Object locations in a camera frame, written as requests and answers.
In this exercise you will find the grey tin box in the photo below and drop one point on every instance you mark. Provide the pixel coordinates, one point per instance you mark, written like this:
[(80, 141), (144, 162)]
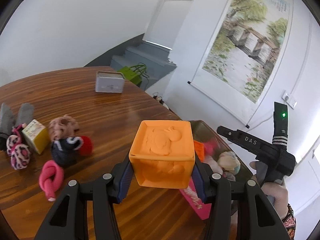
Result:
[(109, 83)]

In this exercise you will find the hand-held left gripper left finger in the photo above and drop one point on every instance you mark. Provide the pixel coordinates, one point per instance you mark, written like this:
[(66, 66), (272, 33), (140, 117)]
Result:
[(125, 180)]

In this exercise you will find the white door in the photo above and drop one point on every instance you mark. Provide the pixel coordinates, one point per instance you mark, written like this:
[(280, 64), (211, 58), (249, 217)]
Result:
[(162, 20)]

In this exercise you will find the pink beige sock bundle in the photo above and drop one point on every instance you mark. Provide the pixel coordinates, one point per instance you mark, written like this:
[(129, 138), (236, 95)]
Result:
[(62, 127)]

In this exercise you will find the pastel sock ball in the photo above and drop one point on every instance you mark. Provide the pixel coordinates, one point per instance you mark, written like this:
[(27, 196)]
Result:
[(228, 162)]

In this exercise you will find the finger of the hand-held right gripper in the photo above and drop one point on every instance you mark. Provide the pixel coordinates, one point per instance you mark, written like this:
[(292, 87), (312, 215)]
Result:
[(240, 137)]

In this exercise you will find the white wall socket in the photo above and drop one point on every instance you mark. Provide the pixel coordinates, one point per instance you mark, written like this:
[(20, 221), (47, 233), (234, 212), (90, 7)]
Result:
[(290, 99)]

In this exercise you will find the landscape wall scroll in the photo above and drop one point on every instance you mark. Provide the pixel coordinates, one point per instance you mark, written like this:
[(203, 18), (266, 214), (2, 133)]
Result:
[(245, 42)]

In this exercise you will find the wooden desk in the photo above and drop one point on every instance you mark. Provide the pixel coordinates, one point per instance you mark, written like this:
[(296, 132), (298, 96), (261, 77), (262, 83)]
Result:
[(100, 120)]

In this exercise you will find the grey staircase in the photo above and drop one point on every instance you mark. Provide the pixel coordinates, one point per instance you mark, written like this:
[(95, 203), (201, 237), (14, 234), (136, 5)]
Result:
[(140, 55)]

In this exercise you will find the black sock with red trim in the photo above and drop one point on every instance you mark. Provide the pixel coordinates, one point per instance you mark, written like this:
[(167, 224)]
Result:
[(66, 150)]

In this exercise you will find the green paper bag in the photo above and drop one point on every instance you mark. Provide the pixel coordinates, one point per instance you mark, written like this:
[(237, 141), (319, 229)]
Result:
[(132, 73)]

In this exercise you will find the pink leopard print sock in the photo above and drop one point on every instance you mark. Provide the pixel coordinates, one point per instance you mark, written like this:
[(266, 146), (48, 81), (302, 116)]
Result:
[(18, 153)]

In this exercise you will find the person's right hand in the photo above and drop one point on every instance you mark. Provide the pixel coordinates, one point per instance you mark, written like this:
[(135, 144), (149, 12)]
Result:
[(277, 195)]

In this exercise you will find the orange figure-embossed soft cube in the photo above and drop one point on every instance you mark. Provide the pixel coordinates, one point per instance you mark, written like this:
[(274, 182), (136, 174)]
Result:
[(160, 142)]

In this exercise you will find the small yellow green box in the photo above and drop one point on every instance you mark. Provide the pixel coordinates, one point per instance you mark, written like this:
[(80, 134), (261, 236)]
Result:
[(35, 135)]

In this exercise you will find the orange heart-embossed soft cube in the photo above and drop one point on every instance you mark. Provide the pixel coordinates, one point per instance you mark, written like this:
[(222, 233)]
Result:
[(199, 149)]

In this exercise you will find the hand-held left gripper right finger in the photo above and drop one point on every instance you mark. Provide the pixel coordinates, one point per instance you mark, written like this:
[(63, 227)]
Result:
[(200, 180)]

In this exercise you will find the pink cardboard box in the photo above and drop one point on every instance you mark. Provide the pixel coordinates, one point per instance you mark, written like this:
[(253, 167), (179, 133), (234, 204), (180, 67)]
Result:
[(195, 202)]

